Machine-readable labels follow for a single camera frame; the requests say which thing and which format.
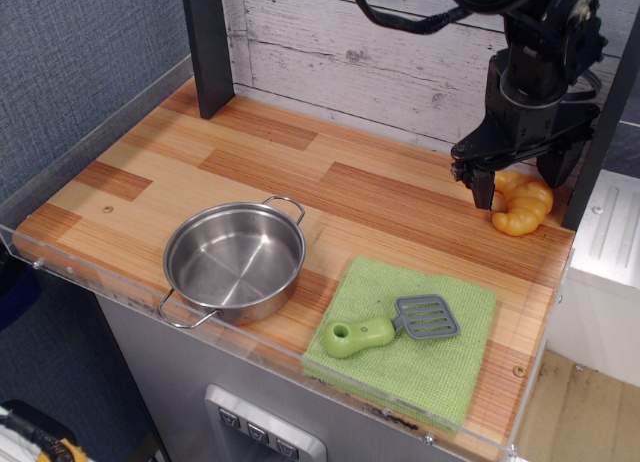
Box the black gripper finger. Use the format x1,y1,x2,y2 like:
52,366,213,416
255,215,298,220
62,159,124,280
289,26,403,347
536,144,584,188
471,170,495,210

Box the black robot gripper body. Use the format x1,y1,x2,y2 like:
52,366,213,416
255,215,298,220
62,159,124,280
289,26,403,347
451,54,600,185

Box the orange plastic croissant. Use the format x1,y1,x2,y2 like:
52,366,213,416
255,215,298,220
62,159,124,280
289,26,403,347
492,171,554,236

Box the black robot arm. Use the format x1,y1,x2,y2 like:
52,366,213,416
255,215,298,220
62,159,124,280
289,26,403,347
451,0,607,210

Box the stainless steel pot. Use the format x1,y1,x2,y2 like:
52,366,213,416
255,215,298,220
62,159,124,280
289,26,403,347
158,196,306,329

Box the green grey toy spatula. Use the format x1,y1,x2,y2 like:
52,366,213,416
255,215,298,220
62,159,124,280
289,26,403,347
321,294,460,359

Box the white aluminium side unit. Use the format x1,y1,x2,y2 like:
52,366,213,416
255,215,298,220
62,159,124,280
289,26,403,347
547,170,639,386

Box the green woven cloth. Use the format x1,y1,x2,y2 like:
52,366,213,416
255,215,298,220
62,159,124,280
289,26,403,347
303,256,496,431

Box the silver dispenser button panel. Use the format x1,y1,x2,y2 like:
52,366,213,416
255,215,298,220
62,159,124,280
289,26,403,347
204,384,328,461

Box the yellow black object bottom left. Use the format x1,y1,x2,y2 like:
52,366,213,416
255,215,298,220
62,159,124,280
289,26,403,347
1,400,90,461

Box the dark right vertical post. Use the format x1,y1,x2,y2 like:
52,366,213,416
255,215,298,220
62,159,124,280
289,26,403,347
562,0,639,230

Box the dark vertical post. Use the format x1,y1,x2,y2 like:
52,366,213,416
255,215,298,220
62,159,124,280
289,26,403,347
182,0,235,119
562,0,639,230

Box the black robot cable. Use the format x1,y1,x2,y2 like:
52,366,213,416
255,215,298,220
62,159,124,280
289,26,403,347
347,0,474,36

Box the clear acrylic guard rail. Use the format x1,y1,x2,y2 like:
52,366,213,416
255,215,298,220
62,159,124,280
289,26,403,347
1,61,574,461

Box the dark left vertical post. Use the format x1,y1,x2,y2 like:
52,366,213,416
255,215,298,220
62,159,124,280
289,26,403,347
182,0,235,119

